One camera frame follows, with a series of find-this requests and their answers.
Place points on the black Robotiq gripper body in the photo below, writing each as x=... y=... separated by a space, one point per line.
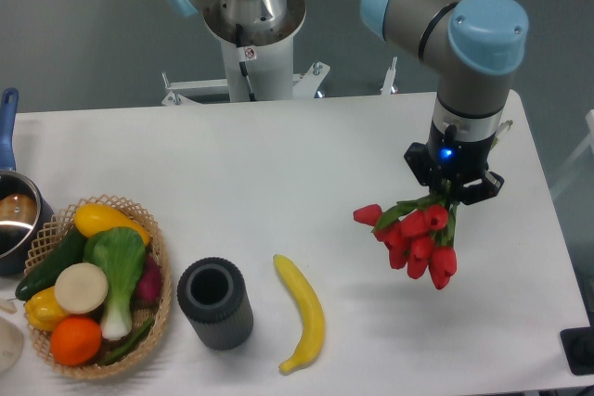
x=460 y=162

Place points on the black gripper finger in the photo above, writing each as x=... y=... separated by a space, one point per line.
x=420 y=163
x=488 y=186

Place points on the red tulip bouquet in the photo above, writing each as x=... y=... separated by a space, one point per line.
x=418 y=233

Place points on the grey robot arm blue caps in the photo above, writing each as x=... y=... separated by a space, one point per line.
x=475 y=46

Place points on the dark grey ribbed vase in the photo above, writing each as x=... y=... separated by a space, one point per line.
x=213 y=296

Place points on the black device at edge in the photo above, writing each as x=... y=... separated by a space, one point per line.
x=578 y=349

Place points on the yellow banana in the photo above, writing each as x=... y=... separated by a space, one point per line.
x=313 y=336

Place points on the purple red onion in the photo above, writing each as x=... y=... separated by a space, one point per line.
x=148 y=288

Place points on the green bok choy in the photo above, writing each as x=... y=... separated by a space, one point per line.
x=120 y=254

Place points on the green bean pod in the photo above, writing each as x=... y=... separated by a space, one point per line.
x=129 y=345

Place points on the yellow squash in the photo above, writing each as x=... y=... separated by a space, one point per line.
x=91 y=219

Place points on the green cucumber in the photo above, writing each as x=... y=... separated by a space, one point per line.
x=68 y=252

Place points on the white round radish slice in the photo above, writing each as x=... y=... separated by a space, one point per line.
x=81 y=288

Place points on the woven wicker basket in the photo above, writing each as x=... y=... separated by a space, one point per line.
x=50 y=236

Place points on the orange fruit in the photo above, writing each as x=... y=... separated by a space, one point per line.
x=75 y=340

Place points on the yellow bell pepper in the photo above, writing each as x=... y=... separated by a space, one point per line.
x=43 y=310

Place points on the small white garlic piece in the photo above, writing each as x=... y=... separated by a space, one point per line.
x=8 y=306

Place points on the white metal base frame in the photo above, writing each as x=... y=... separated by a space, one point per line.
x=199 y=89

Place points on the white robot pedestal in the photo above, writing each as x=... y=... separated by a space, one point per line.
x=256 y=40

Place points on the blue handled saucepan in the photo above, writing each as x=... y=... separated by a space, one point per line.
x=24 y=211

